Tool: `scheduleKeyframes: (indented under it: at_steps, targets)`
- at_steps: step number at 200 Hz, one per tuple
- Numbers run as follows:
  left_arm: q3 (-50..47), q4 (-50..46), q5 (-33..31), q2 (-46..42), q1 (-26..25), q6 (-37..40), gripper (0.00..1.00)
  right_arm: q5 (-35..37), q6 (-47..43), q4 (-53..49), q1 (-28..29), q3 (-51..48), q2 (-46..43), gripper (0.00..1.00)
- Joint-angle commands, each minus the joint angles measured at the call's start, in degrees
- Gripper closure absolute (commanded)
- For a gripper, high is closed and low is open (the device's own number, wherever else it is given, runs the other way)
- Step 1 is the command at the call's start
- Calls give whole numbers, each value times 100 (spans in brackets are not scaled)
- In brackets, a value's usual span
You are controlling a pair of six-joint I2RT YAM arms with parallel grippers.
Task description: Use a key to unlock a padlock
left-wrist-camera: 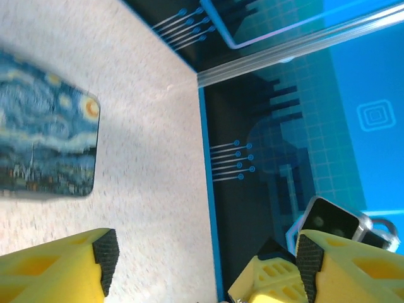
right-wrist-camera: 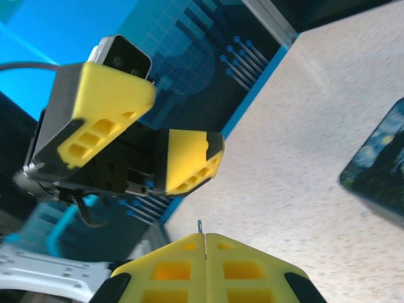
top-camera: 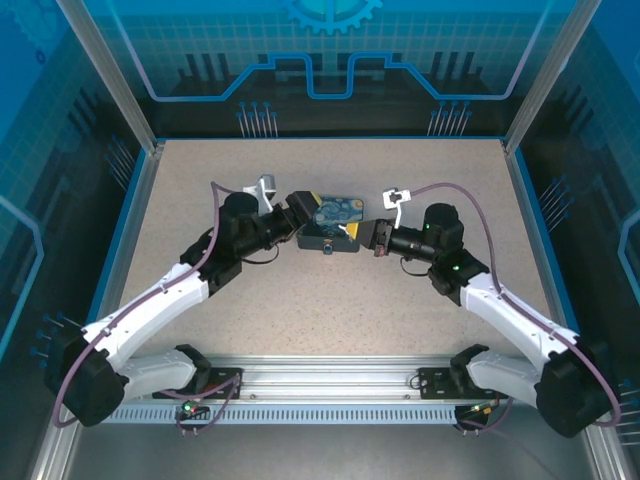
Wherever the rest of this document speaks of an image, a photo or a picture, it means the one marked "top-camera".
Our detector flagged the left power connector with LED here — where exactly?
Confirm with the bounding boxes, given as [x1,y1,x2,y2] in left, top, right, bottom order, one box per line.
[180,393,210,420]

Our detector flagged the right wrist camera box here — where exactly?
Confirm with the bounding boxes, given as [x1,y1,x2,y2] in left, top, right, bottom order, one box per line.
[380,186,413,229]

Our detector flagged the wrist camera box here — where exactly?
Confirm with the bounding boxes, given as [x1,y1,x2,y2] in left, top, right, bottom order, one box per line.
[242,173,278,214]
[380,186,413,229]

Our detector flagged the starry night print box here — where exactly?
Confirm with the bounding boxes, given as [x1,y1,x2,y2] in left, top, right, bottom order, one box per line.
[295,195,365,254]

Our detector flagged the right power connector with LED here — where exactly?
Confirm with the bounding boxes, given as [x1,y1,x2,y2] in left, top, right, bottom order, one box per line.
[467,399,502,417]

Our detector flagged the aluminium side rail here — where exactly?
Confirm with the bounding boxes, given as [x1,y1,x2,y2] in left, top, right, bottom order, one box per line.
[82,142,167,364]
[501,139,584,364]

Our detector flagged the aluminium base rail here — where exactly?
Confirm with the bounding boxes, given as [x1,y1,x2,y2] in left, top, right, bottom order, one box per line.
[64,353,599,404]

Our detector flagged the slotted grey cable duct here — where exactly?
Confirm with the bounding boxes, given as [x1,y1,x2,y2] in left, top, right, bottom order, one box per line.
[77,404,460,427]

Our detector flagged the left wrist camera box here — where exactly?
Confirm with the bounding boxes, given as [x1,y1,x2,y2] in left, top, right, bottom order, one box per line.
[242,173,278,214]

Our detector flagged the power connector with led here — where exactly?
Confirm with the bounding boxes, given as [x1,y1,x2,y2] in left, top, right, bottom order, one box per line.
[180,393,210,420]
[467,399,502,417]

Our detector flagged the aluminium frame post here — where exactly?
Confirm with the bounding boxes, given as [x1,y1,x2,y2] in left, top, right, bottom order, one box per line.
[54,0,167,155]
[501,0,604,156]

